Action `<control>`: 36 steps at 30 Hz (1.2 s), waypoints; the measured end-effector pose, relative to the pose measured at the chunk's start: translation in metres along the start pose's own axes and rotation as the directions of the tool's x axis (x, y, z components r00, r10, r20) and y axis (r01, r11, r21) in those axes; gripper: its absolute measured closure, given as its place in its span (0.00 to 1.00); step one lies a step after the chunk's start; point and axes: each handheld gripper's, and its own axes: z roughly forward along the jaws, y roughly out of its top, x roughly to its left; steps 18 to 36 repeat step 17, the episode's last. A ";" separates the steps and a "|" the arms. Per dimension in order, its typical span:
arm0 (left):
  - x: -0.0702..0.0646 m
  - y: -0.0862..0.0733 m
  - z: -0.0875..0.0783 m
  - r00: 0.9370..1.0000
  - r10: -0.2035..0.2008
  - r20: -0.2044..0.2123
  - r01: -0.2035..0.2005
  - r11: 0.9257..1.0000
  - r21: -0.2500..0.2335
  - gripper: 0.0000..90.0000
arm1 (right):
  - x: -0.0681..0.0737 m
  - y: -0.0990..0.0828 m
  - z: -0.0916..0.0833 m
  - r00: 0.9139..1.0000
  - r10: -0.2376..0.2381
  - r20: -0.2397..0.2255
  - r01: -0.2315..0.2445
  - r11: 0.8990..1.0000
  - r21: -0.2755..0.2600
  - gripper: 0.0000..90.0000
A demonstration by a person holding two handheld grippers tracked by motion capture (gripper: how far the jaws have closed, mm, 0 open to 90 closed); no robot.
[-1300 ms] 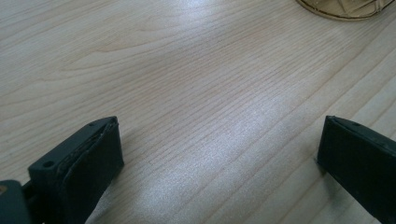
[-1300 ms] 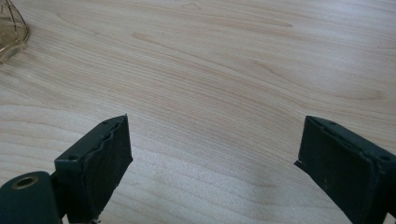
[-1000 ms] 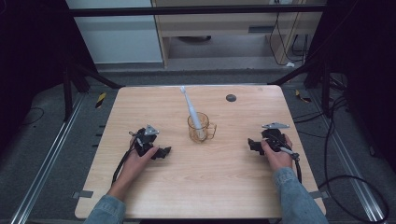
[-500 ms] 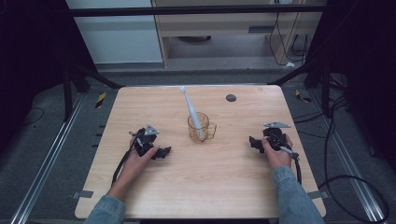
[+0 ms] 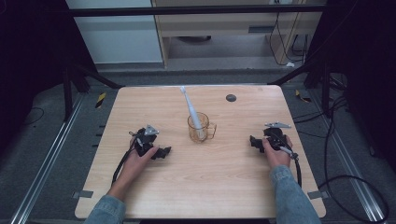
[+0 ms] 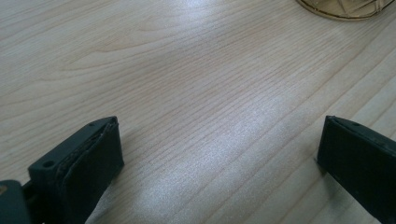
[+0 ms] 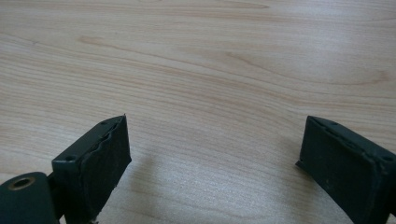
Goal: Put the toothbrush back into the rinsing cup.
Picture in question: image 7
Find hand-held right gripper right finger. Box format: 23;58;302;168
295;115;396;224

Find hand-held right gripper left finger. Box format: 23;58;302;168
50;114;133;224

